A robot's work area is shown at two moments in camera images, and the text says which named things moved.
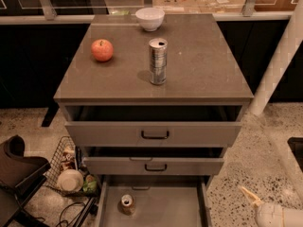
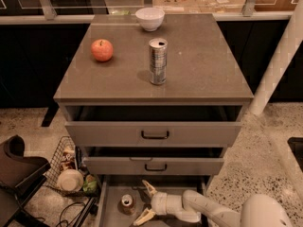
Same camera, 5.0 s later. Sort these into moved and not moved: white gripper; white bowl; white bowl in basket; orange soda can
Moved: white gripper
Not moved: white bowl; white bowl in basket; orange soda can
